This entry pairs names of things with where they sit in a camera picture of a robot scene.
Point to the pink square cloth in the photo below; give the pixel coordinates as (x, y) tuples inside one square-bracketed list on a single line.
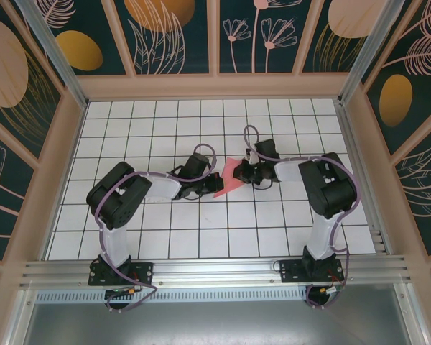
[(230, 170)]

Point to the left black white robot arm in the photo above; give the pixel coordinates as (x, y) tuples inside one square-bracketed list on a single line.
[(118, 197)]

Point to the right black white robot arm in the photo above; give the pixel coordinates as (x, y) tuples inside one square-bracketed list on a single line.
[(330, 190)]

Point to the grey metal panel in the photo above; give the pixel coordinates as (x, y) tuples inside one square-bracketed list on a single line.
[(215, 323)]

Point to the small controller board with connector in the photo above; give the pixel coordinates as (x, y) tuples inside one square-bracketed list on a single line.
[(332, 289), (124, 292)]

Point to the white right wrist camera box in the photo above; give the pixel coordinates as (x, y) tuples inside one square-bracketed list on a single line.
[(251, 157)]

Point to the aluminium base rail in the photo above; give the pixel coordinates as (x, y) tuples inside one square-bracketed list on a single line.
[(215, 273)]

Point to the aluminium side rail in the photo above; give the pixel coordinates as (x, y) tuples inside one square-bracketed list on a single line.
[(355, 143)]

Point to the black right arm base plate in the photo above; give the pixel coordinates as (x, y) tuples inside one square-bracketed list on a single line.
[(291, 273)]

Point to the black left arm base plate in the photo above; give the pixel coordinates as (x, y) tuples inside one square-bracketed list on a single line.
[(143, 273)]

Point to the aluminium corner post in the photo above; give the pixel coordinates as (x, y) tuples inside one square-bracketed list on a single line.
[(57, 61), (366, 54)]

